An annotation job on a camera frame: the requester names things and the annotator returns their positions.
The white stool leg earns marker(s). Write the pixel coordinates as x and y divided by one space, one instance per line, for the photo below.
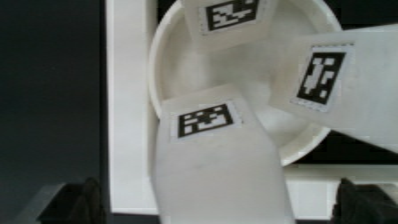
337 83
218 175
227 22

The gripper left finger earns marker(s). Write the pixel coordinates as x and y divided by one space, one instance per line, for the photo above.
67 204

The white round stool seat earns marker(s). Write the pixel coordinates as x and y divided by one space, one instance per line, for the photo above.
187 71

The white front fence bar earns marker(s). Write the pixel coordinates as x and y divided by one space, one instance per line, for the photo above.
132 118

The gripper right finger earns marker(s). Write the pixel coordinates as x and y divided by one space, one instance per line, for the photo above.
367 203

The white stool leg front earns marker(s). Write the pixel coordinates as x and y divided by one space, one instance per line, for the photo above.
227 22

